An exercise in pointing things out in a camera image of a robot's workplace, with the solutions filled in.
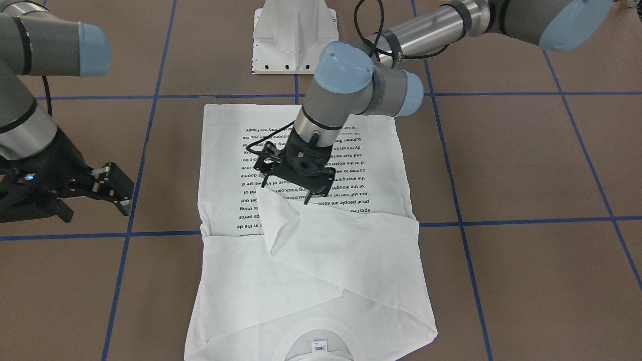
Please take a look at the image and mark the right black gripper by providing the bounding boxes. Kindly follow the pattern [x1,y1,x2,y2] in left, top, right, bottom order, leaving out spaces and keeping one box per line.
[1,128,135,223]

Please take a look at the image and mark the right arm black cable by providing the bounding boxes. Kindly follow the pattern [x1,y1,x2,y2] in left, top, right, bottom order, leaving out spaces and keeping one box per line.
[41,75,54,118]

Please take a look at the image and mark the white printed long-sleeve shirt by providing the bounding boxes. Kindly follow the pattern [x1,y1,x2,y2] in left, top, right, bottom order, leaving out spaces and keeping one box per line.
[184,104,437,360]

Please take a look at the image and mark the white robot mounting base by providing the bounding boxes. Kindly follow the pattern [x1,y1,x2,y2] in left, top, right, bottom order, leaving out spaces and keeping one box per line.
[252,1,339,75]

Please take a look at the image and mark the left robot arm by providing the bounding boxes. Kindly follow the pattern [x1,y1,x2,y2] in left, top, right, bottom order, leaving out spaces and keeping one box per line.
[247,1,612,203]

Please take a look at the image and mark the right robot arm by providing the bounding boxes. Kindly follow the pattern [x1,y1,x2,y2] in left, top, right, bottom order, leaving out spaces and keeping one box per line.
[1,1,134,223]

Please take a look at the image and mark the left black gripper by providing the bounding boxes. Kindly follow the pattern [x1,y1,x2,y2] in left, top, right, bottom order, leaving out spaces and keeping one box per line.
[254,130,336,204]

